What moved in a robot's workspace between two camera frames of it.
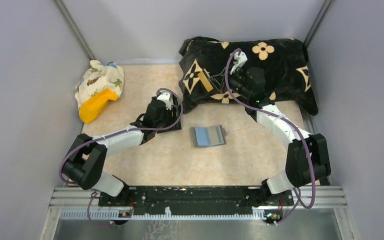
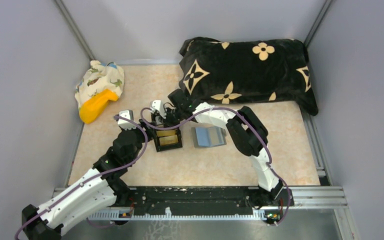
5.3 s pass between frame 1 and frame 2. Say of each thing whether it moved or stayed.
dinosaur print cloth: stayed
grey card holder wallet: stayed
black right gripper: moved
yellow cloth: stayed
